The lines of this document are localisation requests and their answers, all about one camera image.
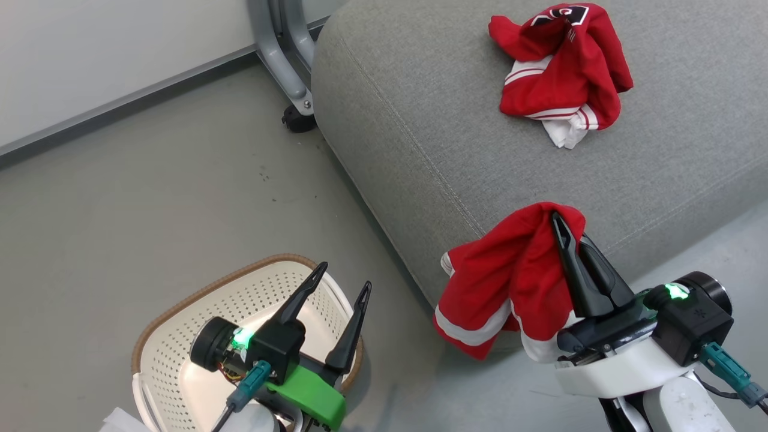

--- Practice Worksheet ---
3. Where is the grey fabric sofa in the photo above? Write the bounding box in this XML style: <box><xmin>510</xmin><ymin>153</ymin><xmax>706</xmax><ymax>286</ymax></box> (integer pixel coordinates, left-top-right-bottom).
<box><xmin>311</xmin><ymin>0</ymin><xmax>768</xmax><ymax>356</ymax></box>

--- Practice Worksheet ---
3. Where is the teal left camera cable plug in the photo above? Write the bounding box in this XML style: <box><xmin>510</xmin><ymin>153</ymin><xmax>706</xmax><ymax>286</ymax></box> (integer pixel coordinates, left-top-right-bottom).
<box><xmin>210</xmin><ymin>360</ymin><xmax>272</xmax><ymax>432</ymax></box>

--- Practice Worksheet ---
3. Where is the red garment with white stripes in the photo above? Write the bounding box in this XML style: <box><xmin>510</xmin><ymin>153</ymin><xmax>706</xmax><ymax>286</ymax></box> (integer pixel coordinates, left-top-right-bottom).
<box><xmin>433</xmin><ymin>202</ymin><xmax>587</xmax><ymax>364</ymax></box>

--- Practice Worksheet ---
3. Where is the grey metal partition bottom rail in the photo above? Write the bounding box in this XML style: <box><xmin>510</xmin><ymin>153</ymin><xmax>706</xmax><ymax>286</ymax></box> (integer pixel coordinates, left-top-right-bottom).
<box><xmin>0</xmin><ymin>17</ymin><xmax>329</xmax><ymax>170</ymax></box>

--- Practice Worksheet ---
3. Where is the teal camera cable plug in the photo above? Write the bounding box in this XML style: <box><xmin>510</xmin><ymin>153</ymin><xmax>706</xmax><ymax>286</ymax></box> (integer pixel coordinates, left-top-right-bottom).
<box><xmin>210</xmin><ymin>360</ymin><xmax>272</xmax><ymax>432</ymax></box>
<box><xmin>695</xmin><ymin>342</ymin><xmax>768</xmax><ymax>416</ymax></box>

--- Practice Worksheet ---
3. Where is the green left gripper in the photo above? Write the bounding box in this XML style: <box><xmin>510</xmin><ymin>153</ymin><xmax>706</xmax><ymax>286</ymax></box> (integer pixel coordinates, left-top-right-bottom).
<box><xmin>267</xmin><ymin>262</ymin><xmax>373</xmax><ymax>432</ymax></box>

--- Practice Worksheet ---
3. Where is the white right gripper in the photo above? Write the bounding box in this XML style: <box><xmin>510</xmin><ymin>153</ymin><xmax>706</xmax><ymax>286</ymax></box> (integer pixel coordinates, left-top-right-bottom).
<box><xmin>550</xmin><ymin>211</ymin><xmax>701</xmax><ymax>398</ymax></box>

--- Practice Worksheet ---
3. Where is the red jersey with black lettering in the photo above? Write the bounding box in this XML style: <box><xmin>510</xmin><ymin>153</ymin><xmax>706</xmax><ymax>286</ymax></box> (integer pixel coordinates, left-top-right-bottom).
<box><xmin>488</xmin><ymin>3</ymin><xmax>634</xmax><ymax>150</ymax></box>

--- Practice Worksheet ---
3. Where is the white perforated laundry basket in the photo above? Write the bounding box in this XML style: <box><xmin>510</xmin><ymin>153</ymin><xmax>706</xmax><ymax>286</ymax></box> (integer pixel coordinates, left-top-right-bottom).
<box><xmin>131</xmin><ymin>253</ymin><xmax>364</xmax><ymax>432</ymax></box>

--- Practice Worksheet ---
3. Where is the black caster wheel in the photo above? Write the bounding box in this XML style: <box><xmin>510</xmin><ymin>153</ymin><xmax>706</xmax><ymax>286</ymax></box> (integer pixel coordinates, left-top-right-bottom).
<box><xmin>281</xmin><ymin>105</ymin><xmax>318</xmax><ymax>134</ymax></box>

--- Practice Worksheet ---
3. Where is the grey metal partition leg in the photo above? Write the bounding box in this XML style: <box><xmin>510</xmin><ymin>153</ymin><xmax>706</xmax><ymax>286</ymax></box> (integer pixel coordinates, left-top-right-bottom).
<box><xmin>268</xmin><ymin>0</ymin><xmax>320</xmax><ymax>74</ymax></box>
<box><xmin>247</xmin><ymin>0</ymin><xmax>316</xmax><ymax>117</ymax></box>

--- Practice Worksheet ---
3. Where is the teal right camera cable plug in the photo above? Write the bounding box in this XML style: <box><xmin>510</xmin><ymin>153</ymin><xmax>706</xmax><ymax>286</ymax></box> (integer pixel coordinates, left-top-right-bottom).
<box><xmin>695</xmin><ymin>342</ymin><xmax>768</xmax><ymax>416</ymax></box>

